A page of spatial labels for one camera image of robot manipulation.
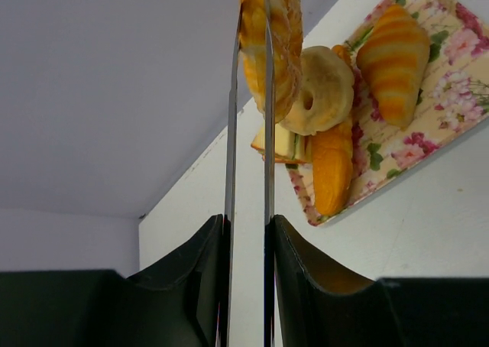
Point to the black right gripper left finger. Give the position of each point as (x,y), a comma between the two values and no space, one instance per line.
(180,300)

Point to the fake orange bread loaf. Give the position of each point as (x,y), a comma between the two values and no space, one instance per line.
(332,167)

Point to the floral rectangular tray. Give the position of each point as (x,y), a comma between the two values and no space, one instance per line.
(453,97)

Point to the fake croissant bread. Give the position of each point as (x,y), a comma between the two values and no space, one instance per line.
(392,62)

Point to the fake triangle sandwich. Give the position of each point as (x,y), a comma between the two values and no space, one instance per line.
(290,148)

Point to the metal kitchen tongs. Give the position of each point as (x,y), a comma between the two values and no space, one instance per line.
(230,175)

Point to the fake glazed ring pastry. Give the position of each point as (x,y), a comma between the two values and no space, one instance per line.
(285,20)

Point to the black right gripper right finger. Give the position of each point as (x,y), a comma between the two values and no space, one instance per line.
(324,303)

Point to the fake plain bagel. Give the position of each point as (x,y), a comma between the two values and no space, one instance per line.
(326,94)

